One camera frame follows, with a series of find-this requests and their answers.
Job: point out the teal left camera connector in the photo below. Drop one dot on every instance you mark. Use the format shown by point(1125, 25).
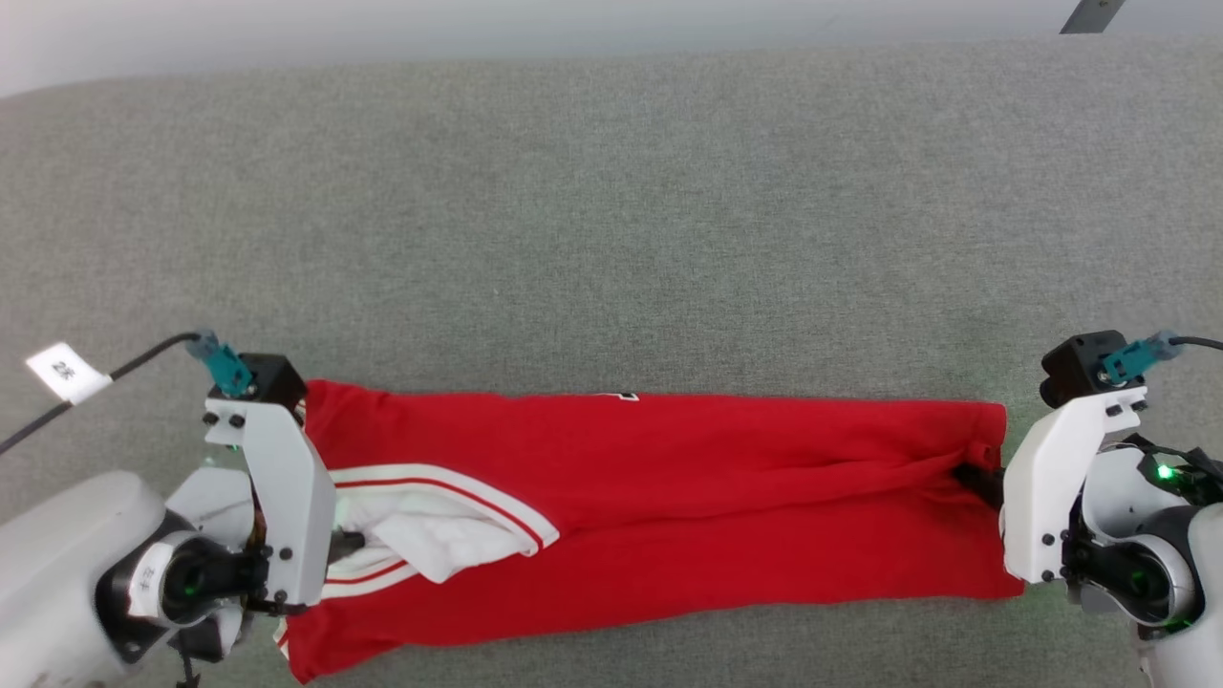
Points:
point(225, 366)

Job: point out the white grey metal post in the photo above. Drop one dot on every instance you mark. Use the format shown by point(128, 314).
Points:
point(1091, 16)

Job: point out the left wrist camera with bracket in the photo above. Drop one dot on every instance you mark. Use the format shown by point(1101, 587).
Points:
point(277, 478)

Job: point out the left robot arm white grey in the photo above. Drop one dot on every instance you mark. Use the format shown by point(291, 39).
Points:
point(57, 573)

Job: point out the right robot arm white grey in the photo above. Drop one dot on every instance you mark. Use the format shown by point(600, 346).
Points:
point(1194, 659)

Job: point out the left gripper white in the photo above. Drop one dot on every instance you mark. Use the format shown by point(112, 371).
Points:
point(220, 502)

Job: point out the teal camera connector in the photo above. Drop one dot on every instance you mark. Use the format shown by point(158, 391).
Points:
point(1132, 358)
point(225, 366)

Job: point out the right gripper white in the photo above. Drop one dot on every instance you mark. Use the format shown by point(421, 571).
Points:
point(1118, 497)

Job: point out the teal right camera connector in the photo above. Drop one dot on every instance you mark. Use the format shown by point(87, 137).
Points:
point(1132, 358)

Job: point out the red white basketball jersey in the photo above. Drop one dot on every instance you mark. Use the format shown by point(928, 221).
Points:
point(669, 478)

